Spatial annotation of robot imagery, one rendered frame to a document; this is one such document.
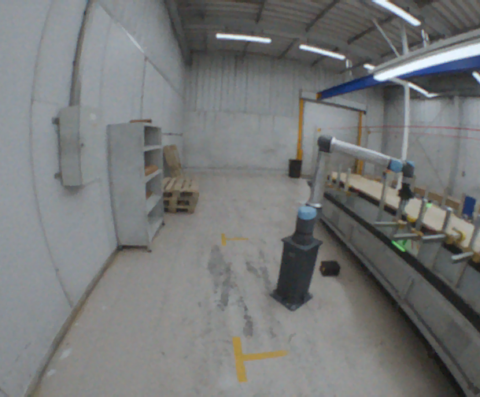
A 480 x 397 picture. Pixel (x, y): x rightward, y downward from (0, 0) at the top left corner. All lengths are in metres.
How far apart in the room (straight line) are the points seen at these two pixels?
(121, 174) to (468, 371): 3.62
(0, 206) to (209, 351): 1.61
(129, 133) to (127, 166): 0.37
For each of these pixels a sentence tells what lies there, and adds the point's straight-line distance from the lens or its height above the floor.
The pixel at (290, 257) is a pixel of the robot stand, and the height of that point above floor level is 0.47.
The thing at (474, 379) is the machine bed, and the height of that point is 0.21.
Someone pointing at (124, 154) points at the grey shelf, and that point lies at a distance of 2.53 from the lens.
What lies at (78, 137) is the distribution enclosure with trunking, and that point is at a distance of 1.74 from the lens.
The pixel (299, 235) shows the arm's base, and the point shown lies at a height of 0.67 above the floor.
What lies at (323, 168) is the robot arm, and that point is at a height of 1.19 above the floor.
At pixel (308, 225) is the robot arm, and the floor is 0.76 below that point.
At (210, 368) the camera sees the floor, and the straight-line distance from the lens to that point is 1.56.
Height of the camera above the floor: 1.37
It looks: 16 degrees down
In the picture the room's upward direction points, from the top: 3 degrees clockwise
